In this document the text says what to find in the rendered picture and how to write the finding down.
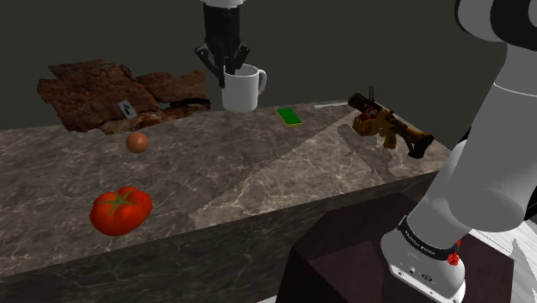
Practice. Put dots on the dark robot stand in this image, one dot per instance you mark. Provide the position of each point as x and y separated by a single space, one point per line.
348 260

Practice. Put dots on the small grey card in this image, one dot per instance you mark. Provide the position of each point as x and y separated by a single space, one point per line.
127 110

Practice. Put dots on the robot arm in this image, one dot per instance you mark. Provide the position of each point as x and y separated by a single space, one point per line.
491 168

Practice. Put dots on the brown rugged rock slab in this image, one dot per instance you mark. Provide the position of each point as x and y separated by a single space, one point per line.
88 94

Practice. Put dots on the white mug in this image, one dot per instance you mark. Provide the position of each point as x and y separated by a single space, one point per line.
241 90

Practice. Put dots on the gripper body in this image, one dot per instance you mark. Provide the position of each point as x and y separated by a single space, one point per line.
221 29

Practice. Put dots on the red tomato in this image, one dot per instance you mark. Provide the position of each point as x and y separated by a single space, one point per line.
121 212

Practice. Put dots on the yellow and brown toy gun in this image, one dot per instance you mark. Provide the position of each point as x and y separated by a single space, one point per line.
384 124

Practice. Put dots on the brown egg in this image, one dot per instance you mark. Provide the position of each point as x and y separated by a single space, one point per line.
137 143

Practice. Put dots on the green and yellow sponge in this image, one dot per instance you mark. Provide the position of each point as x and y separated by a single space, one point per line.
288 116

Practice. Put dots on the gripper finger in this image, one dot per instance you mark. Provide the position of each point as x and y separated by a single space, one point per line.
239 56
213 66

